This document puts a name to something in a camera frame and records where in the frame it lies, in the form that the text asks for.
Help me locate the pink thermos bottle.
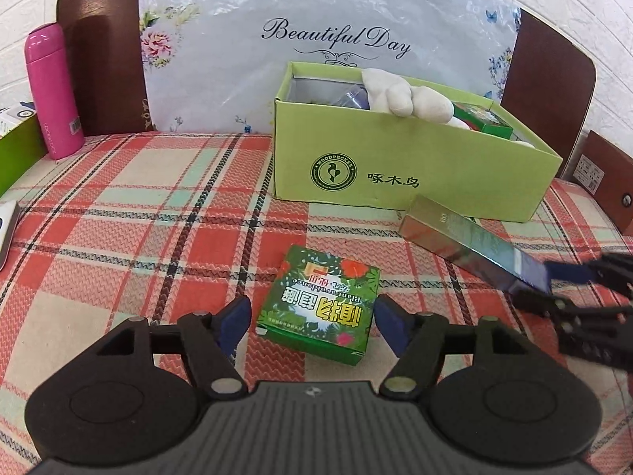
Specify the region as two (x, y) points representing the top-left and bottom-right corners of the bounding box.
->
(25, 23), (85, 160)

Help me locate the clear plastic cup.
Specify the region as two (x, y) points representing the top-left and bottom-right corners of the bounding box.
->
(336, 85), (370, 110)

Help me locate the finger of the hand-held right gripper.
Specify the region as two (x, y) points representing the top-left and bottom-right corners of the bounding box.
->
(509, 289), (633, 326)
(544, 252), (633, 298)

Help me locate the dark teal long box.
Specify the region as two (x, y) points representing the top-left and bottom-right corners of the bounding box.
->
(400, 195), (552, 298)

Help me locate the light green cardboard box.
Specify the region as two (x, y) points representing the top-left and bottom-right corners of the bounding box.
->
(273, 62), (563, 223)

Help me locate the brown shoe box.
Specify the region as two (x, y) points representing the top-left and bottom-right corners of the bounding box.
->
(559, 131), (633, 236)

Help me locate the brown board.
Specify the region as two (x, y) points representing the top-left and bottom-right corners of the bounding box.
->
(56, 0), (597, 179)

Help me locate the small white box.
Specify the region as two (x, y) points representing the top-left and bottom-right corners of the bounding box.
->
(0, 101), (38, 134)

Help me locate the red plaid cloth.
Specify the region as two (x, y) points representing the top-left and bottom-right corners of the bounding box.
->
(0, 131), (633, 461)

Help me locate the white flat device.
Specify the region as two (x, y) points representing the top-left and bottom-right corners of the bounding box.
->
(0, 200), (21, 270)

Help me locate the floral printed plastic bag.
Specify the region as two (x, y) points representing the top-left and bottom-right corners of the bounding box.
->
(138, 0), (522, 134)

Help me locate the green tray box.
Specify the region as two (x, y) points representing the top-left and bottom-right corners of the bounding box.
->
(0, 116), (47, 199)

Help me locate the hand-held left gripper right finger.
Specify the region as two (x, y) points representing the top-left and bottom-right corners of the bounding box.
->
(374, 295), (542, 399)

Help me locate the white glove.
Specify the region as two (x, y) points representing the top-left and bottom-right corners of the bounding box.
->
(361, 68), (470, 129)

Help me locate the green leaf printed box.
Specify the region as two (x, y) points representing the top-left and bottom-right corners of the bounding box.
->
(452, 101), (515, 139)
(256, 245), (381, 367)

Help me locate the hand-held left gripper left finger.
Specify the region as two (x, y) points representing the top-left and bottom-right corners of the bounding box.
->
(74, 295), (252, 399)

